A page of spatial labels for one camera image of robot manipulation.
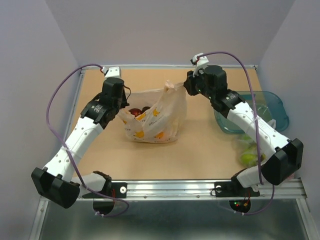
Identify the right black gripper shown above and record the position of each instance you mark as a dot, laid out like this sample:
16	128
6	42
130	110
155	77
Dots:
190	82

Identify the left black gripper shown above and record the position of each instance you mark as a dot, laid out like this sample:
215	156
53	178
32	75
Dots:
124	101

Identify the orange printed plastic bag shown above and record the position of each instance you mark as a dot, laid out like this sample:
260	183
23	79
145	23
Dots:
163	121

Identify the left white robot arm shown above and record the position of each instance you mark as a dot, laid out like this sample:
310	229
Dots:
55	181

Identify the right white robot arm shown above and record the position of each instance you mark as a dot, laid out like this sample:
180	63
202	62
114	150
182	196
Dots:
282	156

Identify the dark red fruit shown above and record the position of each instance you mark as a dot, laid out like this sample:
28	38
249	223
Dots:
136	112

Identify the bag of green fruit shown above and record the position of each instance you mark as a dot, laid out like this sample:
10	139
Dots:
248	155

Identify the teal plastic tray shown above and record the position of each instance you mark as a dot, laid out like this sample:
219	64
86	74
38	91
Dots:
269	107

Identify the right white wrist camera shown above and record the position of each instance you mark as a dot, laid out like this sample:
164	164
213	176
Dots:
200	61

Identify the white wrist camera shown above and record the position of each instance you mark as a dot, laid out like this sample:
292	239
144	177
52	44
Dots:
200	61
111	72

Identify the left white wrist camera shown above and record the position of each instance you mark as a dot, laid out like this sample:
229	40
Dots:
111	72

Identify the aluminium back rail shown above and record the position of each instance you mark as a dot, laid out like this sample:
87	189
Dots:
169	66

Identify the aluminium rail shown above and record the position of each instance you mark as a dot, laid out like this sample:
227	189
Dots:
70	127
169	66
161	190

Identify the aluminium left rail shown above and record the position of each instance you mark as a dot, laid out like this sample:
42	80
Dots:
70	127

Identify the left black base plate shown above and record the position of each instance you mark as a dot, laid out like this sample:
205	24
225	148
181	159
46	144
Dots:
120	190

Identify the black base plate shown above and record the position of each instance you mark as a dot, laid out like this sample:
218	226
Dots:
228	189
120	190

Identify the aluminium front rail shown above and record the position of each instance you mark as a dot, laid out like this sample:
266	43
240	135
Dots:
161	190

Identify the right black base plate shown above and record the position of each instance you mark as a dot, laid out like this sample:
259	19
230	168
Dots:
228	189

